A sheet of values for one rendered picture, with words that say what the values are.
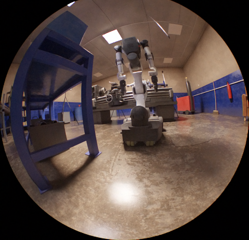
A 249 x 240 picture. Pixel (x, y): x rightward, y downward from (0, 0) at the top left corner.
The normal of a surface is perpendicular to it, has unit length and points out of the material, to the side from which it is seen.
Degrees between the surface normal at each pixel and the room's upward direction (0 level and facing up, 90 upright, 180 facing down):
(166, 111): 90
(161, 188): 0
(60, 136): 90
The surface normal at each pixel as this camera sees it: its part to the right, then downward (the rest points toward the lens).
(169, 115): -0.33, 0.08
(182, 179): -0.08, -0.99
